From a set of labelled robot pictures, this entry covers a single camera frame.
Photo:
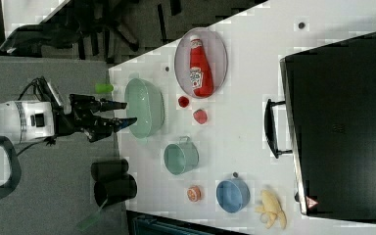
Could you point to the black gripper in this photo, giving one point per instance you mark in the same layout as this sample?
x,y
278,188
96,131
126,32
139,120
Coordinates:
x,y
82,118

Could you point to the black toaster oven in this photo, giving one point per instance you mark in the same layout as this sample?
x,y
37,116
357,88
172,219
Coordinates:
x,y
330,100

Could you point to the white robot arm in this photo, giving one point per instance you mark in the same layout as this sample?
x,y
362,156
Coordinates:
x,y
31,121

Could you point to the small green object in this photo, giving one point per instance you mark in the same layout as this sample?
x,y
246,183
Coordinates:
x,y
101,88

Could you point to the green perforated colander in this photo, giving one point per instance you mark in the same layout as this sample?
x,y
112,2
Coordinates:
x,y
144,102

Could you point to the black cylinder near edge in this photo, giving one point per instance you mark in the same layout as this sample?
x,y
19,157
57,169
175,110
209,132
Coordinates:
x,y
109,170

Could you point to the black cylinder edge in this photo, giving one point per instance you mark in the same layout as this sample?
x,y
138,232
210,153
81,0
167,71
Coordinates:
x,y
109,170
115,191

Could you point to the dark red toy strawberry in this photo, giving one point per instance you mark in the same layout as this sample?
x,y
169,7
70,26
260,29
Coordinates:
x,y
183,101

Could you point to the black cylinder far edge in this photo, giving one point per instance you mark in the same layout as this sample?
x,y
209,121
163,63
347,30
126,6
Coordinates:
x,y
115,191

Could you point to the black office chair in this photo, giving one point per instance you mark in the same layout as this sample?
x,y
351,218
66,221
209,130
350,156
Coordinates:
x,y
77,20

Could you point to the light red toy strawberry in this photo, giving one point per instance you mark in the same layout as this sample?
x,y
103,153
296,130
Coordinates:
x,y
200,116

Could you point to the red ketchup bottle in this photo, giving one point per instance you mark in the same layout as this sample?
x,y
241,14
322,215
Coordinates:
x,y
200,72

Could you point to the toy orange slice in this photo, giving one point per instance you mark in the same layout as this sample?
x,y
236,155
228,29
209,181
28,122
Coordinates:
x,y
194,193

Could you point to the purple round plate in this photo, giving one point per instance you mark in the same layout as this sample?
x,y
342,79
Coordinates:
x,y
216,55

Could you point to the blue cup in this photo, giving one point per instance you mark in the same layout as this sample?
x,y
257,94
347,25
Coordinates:
x,y
232,194

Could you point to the peeled toy banana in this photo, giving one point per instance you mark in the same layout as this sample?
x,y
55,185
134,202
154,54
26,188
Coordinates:
x,y
270,207

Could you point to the green cup with handle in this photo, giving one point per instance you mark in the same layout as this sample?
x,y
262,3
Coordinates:
x,y
181,157

